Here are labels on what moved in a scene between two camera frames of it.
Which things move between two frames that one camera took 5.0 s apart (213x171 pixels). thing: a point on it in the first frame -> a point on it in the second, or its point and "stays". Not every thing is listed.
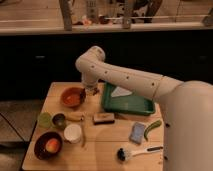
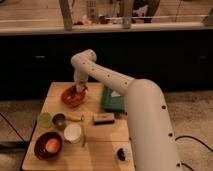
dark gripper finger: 83,93 -> 73,91
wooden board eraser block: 103,118 stays
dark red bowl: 40,146 stays
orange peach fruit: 52,145 stays
